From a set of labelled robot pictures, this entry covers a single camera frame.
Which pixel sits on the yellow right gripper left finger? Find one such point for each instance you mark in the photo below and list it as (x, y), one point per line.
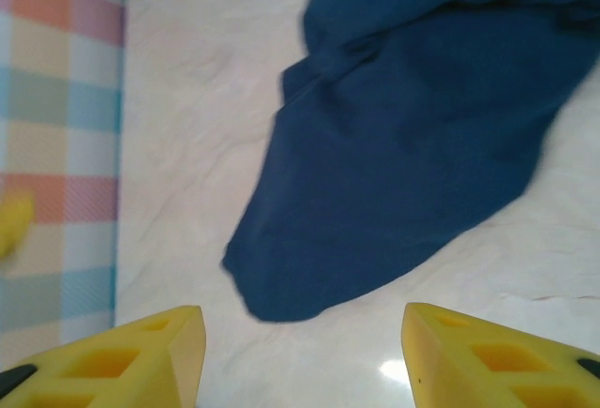
(117, 366)

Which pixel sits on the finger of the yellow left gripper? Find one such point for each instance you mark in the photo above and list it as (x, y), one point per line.
(14, 220)

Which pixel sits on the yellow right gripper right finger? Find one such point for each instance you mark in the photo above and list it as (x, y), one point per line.
(492, 366)

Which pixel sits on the dark blue printed t-shirt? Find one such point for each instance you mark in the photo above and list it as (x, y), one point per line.
(398, 145)

